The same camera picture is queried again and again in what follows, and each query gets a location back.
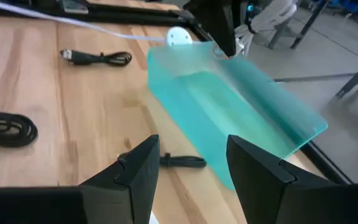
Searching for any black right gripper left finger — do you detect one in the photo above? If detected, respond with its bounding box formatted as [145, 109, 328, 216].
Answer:
[0, 134, 160, 224]

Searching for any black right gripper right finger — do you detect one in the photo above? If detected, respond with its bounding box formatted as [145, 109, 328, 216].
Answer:
[226, 134, 358, 224]

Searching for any thin black cable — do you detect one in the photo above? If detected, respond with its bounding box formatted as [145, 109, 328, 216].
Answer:
[116, 151, 208, 169]

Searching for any teal translucent plastic bin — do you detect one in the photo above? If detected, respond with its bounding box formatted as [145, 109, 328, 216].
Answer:
[147, 41, 329, 190]

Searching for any grey stand leg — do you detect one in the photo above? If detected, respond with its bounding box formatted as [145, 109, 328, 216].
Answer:
[334, 53, 358, 100]

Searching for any white round charger puck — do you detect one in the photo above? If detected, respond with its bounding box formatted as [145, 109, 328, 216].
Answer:
[165, 26, 194, 47]

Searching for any black table leg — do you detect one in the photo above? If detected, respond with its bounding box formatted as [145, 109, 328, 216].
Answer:
[290, 0, 329, 50]

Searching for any person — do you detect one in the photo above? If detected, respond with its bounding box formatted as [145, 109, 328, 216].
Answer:
[234, 0, 296, 57]

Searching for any black computer with blue light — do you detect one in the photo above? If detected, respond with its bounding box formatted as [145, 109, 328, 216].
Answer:
[246, 0, 257, 15]

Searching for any white charger cable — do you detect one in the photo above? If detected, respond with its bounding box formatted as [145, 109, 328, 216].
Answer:
[0, 0, 167, 43]

